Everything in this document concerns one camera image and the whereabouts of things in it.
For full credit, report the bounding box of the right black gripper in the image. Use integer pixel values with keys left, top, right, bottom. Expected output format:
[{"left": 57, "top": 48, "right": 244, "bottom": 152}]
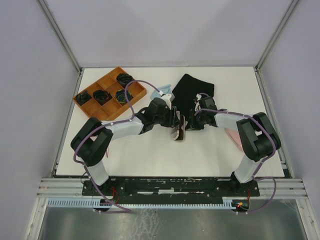
[{"left": 183, "top": 108, "right": 206, "bottom": 131}]

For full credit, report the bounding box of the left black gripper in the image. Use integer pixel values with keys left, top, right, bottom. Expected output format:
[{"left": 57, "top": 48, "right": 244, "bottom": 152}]
[{"left": 154, "top": 106, "right": 181, "bottom": 129}]

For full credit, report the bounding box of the marble pattern glasses case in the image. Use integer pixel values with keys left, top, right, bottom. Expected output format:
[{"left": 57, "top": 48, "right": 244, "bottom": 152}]
[{"left": 171, "top": 111, "right": 186, "bottom": 142}]

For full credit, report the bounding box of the pink glasses case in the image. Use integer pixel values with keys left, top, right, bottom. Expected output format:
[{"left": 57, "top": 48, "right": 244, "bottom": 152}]
[{"left": 224, "top": 128, "right": 243, "bottom": 152}]

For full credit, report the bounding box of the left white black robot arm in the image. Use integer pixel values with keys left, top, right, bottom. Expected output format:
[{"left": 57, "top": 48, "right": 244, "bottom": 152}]
[{"left": 70, "top": 97, "right": 185, "bottom": 195}]

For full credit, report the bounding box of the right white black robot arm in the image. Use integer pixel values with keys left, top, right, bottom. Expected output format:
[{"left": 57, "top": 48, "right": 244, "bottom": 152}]
[{"left": 186, "top": 96, "right": 282, "bottom": 196}]

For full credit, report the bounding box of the crumpled light blue cloth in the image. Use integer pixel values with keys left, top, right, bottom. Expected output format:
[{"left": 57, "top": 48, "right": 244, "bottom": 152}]
[{"left": 150, "top": 84, "right": 172, "bottom": 100}]

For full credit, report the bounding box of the black folded cloth pouch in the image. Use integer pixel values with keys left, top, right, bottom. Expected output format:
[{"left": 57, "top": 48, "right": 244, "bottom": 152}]
[{"left": 172, "top": 73, "right": 215, "bottom": 120}]

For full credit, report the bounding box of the rolled blue yellow belt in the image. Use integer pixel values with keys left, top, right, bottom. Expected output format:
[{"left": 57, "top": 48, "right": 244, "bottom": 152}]
[{"left": 115, "top": 89, "right": 133, "bottom": 106}]

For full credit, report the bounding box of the rolled black belt top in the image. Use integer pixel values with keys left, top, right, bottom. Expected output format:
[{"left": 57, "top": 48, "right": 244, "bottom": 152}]
[{"left": 116, "top": 73, "right": 134, "bottom": 88}]

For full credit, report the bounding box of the wooden compartment tray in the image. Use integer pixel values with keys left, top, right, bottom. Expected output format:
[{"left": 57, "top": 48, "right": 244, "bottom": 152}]
[{"left": 73, "top": 67, "right": 133, "bottom": 121}]

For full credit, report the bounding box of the rolled black belt middle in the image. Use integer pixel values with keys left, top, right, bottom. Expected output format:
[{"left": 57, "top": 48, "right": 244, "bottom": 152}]
[{"left": 93, "top": 89, "right": 113, "bottom": 106}]

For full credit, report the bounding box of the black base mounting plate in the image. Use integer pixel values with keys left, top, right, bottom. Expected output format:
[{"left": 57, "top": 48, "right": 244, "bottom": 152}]
[{"left": 98, "top": 176, "right": 260, "bottom": 205}]

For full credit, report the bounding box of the rolled green black belt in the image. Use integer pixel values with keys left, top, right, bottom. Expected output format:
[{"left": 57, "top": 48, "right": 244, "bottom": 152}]
[{"left": 75, "top": 90, "right": 92, "bottom": 106}]

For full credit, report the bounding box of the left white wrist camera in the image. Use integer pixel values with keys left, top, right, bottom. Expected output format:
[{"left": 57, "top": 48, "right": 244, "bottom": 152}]
[{"left": 158, "top": 90, "right": 174, "bottom": 110}]

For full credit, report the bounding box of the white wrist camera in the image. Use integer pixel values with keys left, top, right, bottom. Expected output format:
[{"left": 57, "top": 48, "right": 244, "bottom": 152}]
[
  {"left": 194, "top": 93, "right": 203, "bottom": 111},
  {"left": 158, "top": 90, "right": 174, "bottom": 110}
]

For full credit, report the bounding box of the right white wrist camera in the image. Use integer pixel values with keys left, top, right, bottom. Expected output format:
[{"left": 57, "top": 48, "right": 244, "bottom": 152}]
[{"left": 194, "top": 93, "right": 203, "bottom": 111}]

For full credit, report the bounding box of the white slotted cable duct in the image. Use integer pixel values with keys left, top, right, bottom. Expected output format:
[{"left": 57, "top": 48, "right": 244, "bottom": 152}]
[{"left": 47, "top": 196, "right": 248, "bottom": 208}]

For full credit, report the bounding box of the right aluminium frame post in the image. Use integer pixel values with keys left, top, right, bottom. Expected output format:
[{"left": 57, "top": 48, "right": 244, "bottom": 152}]
[{"left": 254, "top": 0, "right": 301, "bottom": 72}]

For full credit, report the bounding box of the aluminium frame post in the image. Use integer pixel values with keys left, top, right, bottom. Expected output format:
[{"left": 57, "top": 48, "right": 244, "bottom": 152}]
[
  {"left": 36, "top": 0, "right": 82, "bottom": 72},
  {"left": 254, "top": 0, "right": 301, "bottom": 72}
]

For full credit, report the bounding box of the left aluminium frame post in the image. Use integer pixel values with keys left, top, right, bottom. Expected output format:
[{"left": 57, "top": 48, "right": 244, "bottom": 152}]
[{"left": 36, "top": 0, "right": 82, "bottom": 72}]

